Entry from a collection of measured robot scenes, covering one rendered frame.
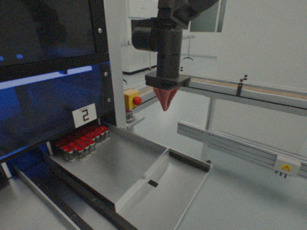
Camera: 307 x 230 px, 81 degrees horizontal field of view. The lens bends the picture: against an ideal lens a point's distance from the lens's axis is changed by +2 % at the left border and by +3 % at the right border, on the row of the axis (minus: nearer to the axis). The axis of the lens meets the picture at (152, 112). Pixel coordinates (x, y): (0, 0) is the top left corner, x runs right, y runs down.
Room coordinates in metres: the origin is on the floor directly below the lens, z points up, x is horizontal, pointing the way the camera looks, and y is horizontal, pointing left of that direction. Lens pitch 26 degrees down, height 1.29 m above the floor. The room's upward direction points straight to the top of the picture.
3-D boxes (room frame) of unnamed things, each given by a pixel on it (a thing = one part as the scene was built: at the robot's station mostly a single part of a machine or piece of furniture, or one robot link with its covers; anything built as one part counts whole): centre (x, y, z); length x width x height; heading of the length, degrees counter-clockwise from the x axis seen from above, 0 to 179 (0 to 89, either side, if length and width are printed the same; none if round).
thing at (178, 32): (0.45, -0.04, 1.26); 0.07 x 0.06 x 0.07; 50
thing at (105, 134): (0.54, 0.23, 0.90); 0.18 x 0.02 x 0.05; 145
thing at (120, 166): (0.49, 0.15, 0.90); 0.34 x 0.26 x 0.04; 55
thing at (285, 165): (0.87, -0.84, 0.50); 0.12 x 0.05 x 0.09; 54
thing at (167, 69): (0.45, -0.04, 1.20); 0.10 x 0.07 x 0.07; 54
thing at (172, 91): (0.45, -0.03, 1.13); 0.07 x 0.07 x 0.09; 54
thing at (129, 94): (0.76, 0.11, 0.99); 0.08 x 0.07 x 0.07; 54
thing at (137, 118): (0.80, 0.13, 0.87); 0.14 x 0.13 x 0.02; 54
